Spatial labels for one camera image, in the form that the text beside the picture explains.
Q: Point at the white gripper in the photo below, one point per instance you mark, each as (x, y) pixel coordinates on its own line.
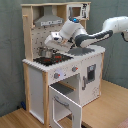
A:
(54, 40)

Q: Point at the small metal toy pot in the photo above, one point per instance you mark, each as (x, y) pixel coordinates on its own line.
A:
(45, 52)

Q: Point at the white oven door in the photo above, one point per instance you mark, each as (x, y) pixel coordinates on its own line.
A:
(61, 106)

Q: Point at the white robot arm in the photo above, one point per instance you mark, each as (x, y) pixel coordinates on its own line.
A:
(73, 33)

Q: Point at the wooden toy kitchen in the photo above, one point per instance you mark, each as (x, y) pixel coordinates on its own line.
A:
(38, 77)

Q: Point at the black toy stovetop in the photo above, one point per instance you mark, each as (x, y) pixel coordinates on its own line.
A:
(56, 58)

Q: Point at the grey range hood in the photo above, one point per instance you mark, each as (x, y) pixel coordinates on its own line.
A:
(48, 18)

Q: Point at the grey toy sink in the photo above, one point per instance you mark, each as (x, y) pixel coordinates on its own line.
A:
(80, 51)

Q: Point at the right red stove knob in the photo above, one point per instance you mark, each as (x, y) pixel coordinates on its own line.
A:
(74, 69)

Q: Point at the red stove knob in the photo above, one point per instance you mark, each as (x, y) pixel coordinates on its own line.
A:
(56, 75)
(74, 69)

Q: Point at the left red stove knob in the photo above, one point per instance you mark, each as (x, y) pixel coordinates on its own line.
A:
(56, 75)

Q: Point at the toy microwave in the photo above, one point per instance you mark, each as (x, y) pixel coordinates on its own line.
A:
(79, 11)

